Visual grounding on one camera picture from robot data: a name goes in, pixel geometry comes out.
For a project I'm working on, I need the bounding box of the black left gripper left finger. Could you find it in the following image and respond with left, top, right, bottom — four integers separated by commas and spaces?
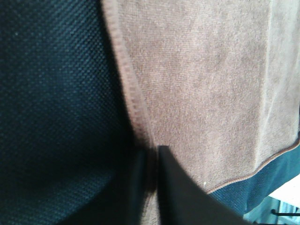
58, 151, 147, 225

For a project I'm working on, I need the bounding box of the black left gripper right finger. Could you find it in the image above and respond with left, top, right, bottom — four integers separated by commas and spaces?
157, 146, 248, 225

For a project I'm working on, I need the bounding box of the brown terry towel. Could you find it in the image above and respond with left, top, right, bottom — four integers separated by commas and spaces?
101, 0, 300, 215

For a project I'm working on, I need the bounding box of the black table cover cloth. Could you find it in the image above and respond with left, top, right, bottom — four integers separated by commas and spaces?
0, 0, 300, 225

